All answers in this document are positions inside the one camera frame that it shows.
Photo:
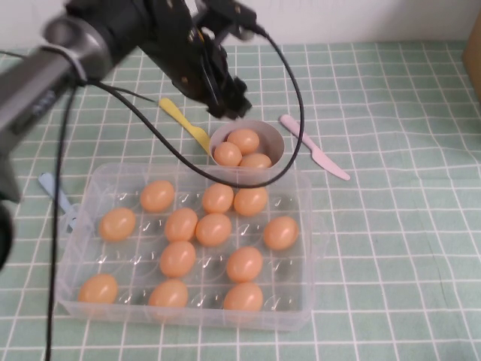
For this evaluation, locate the grey round bowl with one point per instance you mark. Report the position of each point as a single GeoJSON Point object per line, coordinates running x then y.
{"type": "Point", "coordinates": [272, 141]}

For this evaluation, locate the blue plastic utensil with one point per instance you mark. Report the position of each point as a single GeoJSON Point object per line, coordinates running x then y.
{"type": "Point", "coordinates": [47, 184]}

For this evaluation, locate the pink plastic knife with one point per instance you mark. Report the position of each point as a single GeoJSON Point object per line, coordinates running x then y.
{"type": "Point", "coordinates": [319, 154]}

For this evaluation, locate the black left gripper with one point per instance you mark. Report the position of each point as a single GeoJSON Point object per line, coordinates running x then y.
{"type": "Point", "coordinates": [188, 64]}

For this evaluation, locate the green checked tablecloth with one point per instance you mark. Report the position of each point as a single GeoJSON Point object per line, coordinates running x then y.
{"type": "Point", "coordinates": [394, 225]}

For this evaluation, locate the yellow plastic knife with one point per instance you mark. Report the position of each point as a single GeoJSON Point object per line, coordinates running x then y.
{"type": "Point", "coordinates": [188, 124]}

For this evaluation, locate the orange plastic egg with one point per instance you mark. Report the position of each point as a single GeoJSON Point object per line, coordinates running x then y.
{"type": "Point", "coordinates": [213, 229]}
{"type": "Point", "coordinates": [257, 161]}
{"type": "Point", "coordinates": [177, 259]}
{"type": "Point", "coordinates": [98, 289]}
{"type": "Point", "coordinates": [168, 294]}
{"type": "Point", "coordinates": [246, 139]}
{"type": "Point", "coordinates": [158, 196]}
{"type": "Point", "coordinates": [227, 154]}
{"type": "Point", "coordinates": [250, 203]}
{"type": "Point", "coordinates": [181, 225]}
{"type": "Point", "coordinates": [244, 264]}
{"type": "Point", "coordinates": [243, 297]}
{"type": "Point", "coordinates": [117, 224]}
{"type": "Point", "coordinates": [218, 199]}
{"type": "Point", "coordinates": [281, 233]}

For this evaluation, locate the transparent plastic egg box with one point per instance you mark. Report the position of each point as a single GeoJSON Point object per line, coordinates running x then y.
{"type": "Point", "coordinates": [297, 293]}

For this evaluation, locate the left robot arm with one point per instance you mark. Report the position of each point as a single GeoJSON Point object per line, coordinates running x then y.
{"type": "Point", "coordinates": [26, 94]}

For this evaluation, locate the brown cardboard box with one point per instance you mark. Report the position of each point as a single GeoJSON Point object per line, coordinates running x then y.
{"type": "Point", "coordinates": [474, 56]}

